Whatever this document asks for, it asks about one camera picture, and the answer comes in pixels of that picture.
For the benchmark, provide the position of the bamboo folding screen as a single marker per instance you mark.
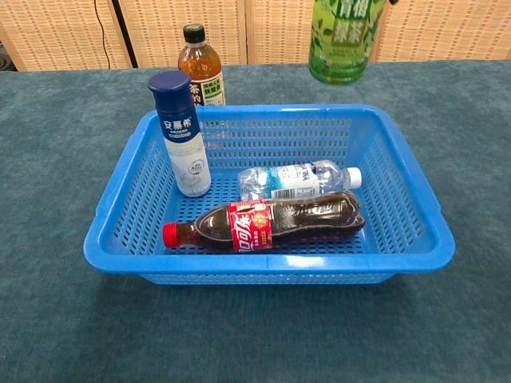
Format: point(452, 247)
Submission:
point(271, 32)

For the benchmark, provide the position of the green tea bottle green cap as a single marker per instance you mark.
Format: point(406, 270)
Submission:
point(343, 48)

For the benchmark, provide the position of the teal table cloth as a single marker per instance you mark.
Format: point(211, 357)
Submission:
point(255, 339)

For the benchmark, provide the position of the black tripod stand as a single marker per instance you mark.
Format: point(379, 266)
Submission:
point(120, 16)

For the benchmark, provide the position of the brown tea bottle black cap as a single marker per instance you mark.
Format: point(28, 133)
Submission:
point(199, 60)

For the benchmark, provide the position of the blue perforated plastic basket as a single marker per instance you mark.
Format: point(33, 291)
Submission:
point(279, 265)

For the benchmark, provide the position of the small clear water bottle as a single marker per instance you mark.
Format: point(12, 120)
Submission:
point(291, 179)

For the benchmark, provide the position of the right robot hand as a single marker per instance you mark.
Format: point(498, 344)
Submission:
point(393, 2)

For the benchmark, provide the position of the cola bottle red label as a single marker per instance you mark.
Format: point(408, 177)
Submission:
point(311, 219)

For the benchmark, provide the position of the yogurt bottle blue cap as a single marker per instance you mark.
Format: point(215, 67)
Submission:
point(179, 139)

